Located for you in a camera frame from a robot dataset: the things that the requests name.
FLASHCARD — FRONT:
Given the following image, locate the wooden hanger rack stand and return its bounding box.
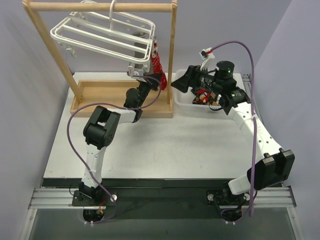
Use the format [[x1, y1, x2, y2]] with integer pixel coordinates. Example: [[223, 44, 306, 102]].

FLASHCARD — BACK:
[[22, 0, 178, 113]]

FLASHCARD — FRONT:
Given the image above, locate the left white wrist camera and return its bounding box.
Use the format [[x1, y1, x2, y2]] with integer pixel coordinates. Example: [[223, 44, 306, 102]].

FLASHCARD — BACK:
[[127, 62, 150, 82]]

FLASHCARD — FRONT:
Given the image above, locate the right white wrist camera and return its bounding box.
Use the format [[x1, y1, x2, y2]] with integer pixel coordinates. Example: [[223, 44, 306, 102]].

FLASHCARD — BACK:
[[199, 47, 216, 71]]

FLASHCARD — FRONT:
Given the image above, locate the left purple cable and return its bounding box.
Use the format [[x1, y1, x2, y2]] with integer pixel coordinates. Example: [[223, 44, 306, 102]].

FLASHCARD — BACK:
[[66, 73, 162, 223]]

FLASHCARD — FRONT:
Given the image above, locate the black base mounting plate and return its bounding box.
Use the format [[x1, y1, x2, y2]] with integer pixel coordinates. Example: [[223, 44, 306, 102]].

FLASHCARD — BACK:
[[71, 178, 249, 222]]

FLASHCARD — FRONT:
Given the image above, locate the white plastic clip hanger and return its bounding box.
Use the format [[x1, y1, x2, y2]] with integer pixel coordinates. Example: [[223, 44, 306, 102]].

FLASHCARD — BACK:
[[50, 0, 156, 68]]

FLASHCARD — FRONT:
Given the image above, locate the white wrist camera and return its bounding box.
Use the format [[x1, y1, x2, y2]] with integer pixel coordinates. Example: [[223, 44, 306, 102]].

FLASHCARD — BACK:
[[199, 47, 216, 71], [127, 62, 150, 82]]

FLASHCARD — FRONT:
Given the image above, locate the red patterned sock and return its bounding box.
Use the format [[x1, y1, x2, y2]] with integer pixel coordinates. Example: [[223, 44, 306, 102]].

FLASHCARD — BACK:
[[198, 91, 209, 104], [150, 40, 168, 91]]

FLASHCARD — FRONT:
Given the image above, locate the brown argyle sock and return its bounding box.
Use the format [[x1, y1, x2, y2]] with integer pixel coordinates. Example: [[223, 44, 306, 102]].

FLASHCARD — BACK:
[[191, 89, 218, 106]]

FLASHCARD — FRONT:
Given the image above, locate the white plastic basket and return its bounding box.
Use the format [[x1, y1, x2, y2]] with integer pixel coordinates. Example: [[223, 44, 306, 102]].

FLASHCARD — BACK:
[[174, 68, 241, 114]]

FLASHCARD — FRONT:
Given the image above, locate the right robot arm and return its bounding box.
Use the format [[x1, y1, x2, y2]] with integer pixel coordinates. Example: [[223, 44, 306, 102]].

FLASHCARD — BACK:
[[171, 60, 295, 204]]

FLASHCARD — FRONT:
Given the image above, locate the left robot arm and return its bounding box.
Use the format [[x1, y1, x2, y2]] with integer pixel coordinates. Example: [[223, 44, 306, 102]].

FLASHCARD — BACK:
[[67, 72, 167, 206]]

